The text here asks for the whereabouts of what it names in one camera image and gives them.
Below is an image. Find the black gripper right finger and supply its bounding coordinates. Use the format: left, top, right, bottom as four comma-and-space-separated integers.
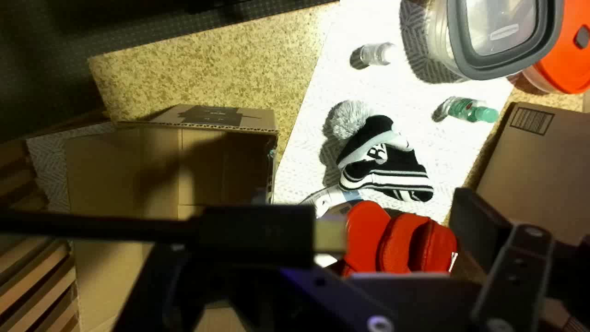
469, 224, 557, 332

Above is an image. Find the open cardboard box plain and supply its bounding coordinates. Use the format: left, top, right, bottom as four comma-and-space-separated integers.
26, 104, 280, 332

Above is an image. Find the black camera cable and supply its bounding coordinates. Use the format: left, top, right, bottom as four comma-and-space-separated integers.
0, 203, 351, 268

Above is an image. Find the orange bowl lid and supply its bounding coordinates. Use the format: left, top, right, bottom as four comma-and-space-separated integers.
505, 0, 590, 96

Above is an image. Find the red cap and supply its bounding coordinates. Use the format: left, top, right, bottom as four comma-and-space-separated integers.
339, 200, 461, 279

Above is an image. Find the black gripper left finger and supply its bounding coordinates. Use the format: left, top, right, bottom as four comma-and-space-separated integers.
115, 244, 214, 332

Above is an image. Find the clear container grey lid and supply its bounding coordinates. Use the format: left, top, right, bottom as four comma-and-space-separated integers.
398, 0, 566, 85

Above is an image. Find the white table mat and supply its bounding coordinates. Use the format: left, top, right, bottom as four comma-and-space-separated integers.
269, 0, 516, 226

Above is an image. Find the black white pompom beanie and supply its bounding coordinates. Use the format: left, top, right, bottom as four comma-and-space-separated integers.
321, 98, 435, 205

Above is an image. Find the small green bottle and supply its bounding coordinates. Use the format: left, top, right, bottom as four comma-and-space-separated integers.
430, 95, 502, 126

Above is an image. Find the open cardboard box barcode label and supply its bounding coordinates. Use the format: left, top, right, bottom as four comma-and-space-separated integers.
470, 100, 590, 250

